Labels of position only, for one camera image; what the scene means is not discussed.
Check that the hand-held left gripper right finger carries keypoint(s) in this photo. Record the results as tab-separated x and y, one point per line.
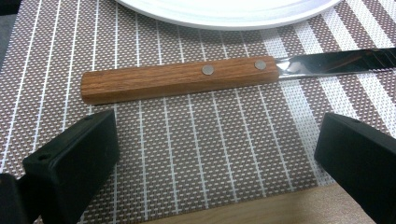
361	158

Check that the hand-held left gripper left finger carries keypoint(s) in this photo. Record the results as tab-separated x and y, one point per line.
73	168

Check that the brown striped woven placemat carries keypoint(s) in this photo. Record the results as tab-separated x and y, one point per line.
199	149

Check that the white plate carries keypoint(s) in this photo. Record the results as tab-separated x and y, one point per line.
229	12

